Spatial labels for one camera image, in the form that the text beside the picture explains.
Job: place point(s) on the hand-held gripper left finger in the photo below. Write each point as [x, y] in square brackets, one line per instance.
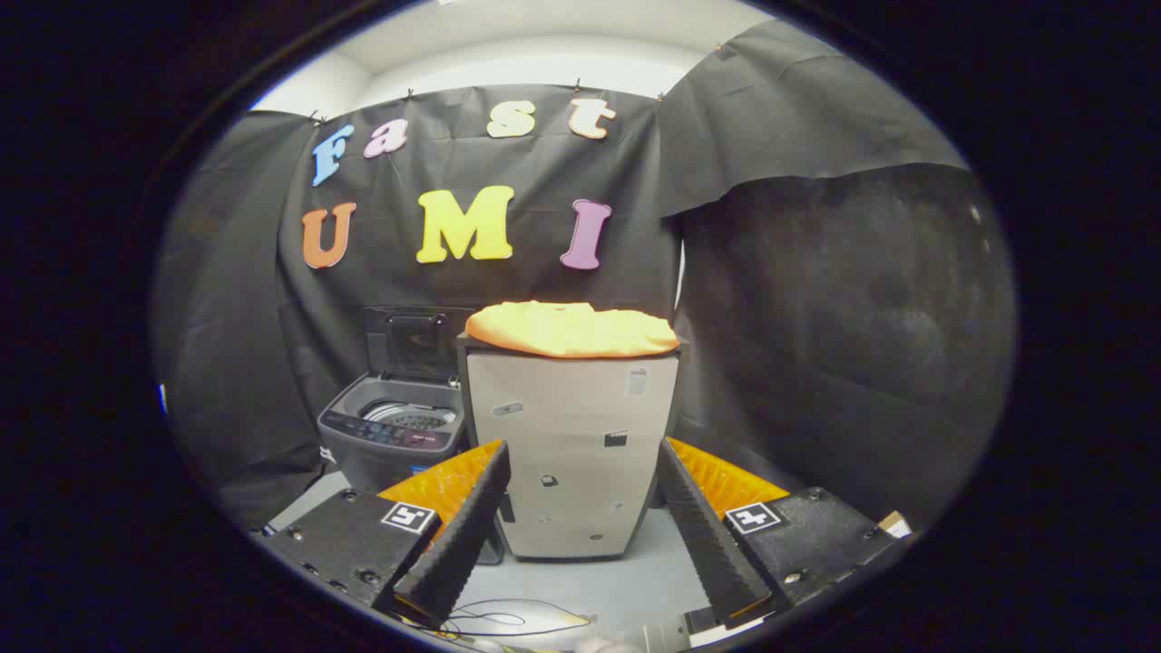
[463, 535]

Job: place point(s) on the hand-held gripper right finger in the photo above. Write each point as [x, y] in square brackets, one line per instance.
[703, 535]

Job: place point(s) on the grey washing machine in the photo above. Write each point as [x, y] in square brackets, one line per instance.
[356, 453]

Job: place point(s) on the orange polo shirt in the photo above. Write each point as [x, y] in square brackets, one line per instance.
[571, 331]

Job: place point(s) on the beige cabinet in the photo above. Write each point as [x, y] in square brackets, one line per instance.
[571, 426]

